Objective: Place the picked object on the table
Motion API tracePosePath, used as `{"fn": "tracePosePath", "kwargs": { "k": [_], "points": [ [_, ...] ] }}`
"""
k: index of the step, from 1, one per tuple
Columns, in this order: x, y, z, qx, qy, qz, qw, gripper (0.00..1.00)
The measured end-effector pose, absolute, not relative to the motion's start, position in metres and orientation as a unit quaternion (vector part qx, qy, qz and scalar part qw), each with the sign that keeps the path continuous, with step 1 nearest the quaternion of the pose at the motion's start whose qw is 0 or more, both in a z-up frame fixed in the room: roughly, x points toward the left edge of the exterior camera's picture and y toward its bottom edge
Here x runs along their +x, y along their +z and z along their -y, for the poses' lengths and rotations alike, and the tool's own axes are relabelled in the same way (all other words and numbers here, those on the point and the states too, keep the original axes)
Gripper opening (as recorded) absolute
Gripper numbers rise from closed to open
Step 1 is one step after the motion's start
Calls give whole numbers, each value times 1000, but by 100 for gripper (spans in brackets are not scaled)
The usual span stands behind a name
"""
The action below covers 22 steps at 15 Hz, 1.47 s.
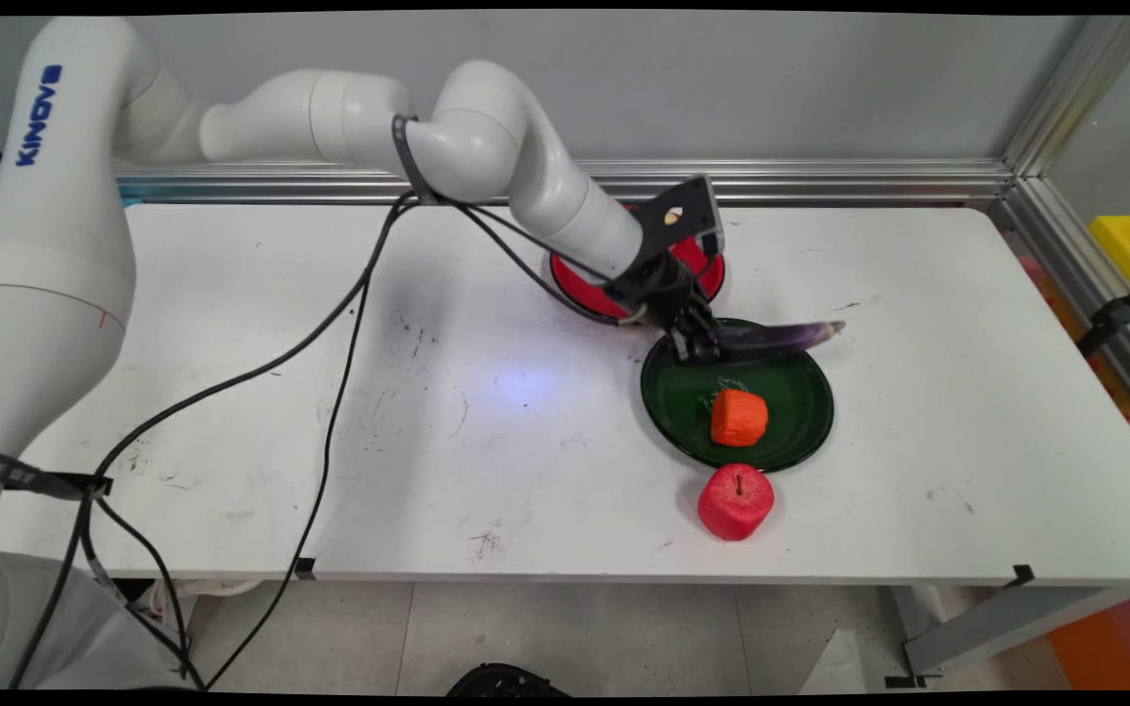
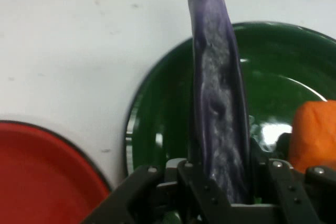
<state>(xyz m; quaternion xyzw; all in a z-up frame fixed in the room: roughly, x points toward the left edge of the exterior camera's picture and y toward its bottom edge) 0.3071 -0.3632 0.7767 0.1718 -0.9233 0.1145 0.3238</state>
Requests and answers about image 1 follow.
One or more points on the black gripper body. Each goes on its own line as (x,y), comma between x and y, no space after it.
(665,286)

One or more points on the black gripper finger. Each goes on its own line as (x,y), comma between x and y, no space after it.
(708,338)
(683,343)

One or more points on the purple eggplant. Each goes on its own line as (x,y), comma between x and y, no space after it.
(781,336)

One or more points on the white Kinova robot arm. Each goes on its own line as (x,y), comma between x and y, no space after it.
(55,245)

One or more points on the red plate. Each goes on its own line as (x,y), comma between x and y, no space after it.
(580,284)

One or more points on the orange carrot piece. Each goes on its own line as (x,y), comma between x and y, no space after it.
(739,419)

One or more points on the dark green plate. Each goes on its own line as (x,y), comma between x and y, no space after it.
(791,431)

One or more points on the red apple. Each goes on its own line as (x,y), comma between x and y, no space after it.
(736,505)

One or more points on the black round object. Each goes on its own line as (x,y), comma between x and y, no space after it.
(506,681)

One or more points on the grey table leg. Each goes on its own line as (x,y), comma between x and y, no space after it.
(997,628)

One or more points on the orange box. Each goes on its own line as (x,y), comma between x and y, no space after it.
(1114,642)

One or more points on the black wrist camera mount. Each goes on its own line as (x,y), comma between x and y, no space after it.
(683,211)

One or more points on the horizontal aluminium frame rail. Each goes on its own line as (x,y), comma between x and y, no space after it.
(869,181)

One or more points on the sideways aluminium frame rail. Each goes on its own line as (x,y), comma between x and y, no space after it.
(1085,284)

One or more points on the upright aluminium frame post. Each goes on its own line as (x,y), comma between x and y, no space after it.
(1075,88)

